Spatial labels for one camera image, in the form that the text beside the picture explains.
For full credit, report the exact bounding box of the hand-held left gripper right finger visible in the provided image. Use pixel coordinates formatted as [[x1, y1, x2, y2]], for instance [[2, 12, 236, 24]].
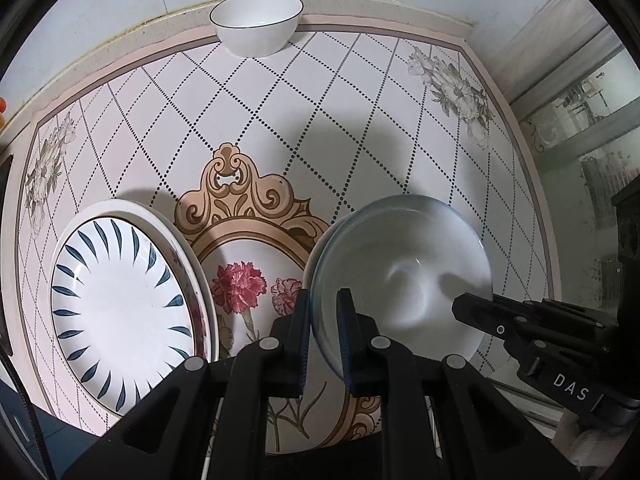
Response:
[[336, 288, 587, 480]]

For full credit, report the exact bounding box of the white plate with blue leaves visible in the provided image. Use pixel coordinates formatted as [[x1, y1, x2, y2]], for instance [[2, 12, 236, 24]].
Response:
[[50, 216, 195, 410]]

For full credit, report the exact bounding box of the black cable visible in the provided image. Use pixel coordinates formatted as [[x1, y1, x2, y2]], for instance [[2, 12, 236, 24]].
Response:
[[0, 330, 58, 480]]

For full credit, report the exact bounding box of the large plain white plate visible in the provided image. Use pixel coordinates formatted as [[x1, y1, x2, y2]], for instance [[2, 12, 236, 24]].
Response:
[[64, 199, 220, 365]]

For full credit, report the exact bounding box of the person's right hand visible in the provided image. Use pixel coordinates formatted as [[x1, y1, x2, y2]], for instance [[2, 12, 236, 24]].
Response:
[[552, 407, 618, 468]]

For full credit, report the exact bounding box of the white bowl with blue dots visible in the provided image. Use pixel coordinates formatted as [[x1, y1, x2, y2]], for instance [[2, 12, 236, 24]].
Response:
[[307, 194, 494, 387]]

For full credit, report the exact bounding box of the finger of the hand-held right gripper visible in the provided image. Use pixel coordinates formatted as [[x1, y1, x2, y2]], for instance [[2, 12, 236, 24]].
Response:
[[451, 292, 617, 342]]

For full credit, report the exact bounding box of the frosted glass door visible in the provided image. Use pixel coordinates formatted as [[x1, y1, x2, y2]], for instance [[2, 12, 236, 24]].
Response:
[[517, 42, 640, 413]]

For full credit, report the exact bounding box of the white bowl with thin dark rim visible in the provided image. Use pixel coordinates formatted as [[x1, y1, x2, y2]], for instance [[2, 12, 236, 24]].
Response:
[[209, 0, 305, 59]]

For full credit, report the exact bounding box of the diamond pattern floral tablecloth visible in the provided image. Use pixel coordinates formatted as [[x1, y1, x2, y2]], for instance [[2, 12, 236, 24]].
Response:
[[17, 24, 562, 457]]

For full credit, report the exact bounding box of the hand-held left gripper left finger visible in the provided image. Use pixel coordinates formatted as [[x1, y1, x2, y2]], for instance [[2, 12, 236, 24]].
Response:
[[102, 287, 313, 480]]

